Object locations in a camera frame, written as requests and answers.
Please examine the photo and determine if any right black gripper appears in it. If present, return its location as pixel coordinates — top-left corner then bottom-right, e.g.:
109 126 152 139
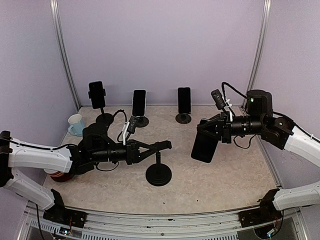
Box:
197 110 266 143

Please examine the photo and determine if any black phone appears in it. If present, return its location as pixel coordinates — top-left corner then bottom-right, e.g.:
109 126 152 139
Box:
190 132 219 163

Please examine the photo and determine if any right aluminium frame post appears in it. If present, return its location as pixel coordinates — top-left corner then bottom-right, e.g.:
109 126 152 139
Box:
240 0 272 111

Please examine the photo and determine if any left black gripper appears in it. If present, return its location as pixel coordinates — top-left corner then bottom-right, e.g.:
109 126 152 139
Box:
91 139 157 165

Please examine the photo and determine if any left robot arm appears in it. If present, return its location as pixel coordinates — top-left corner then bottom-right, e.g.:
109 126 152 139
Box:
0 123 172 223

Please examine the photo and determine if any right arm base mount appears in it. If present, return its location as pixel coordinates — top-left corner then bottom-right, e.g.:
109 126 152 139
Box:
238 208 283 228

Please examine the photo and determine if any light blue mug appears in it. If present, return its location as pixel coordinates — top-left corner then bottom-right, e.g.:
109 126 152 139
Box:
67 113 85 137

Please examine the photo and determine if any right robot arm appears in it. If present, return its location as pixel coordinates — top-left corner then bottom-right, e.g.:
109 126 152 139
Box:
191 89 320 222

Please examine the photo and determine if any front aluminium rail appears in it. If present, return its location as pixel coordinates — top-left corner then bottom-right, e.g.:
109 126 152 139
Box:
15 203 309 240

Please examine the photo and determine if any blue case phone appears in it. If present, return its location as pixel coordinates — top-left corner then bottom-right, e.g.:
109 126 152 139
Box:
132 89 147 117

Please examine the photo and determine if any clear case phone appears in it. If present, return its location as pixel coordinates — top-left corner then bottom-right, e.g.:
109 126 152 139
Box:
177 87 191 114

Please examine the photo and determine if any aluminium frame post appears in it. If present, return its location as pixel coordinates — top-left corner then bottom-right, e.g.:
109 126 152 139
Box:
240 0 272 111
49 0 81 111

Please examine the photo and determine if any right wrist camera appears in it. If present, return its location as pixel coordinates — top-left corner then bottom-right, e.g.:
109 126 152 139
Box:
210 89 235 122

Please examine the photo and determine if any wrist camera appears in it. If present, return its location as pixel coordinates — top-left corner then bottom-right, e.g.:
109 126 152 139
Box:
122 116 138 146
210 89 235 122

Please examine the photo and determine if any black clamp phone stand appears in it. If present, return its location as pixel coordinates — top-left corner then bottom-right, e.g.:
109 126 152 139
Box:
145 150 172 187
87 80 115 125

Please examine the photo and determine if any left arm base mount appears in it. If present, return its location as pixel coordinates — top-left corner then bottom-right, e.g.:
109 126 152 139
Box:
43 208 87 229

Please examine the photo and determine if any left aluminium frame post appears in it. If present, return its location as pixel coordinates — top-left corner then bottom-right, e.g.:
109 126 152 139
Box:
49 0 81 111

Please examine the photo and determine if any dark red saucer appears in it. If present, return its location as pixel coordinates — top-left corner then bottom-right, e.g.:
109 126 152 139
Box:
49 171 75 183

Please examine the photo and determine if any plate phone stand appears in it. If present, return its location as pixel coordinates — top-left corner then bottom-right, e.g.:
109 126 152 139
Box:
136 116 149 128
175 113 192 124

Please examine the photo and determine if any dark teal phone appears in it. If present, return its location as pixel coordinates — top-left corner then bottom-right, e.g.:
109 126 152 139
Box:
88 81 106 109

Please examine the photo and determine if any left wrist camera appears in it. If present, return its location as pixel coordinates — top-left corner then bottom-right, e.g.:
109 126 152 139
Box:
122 116 138 146

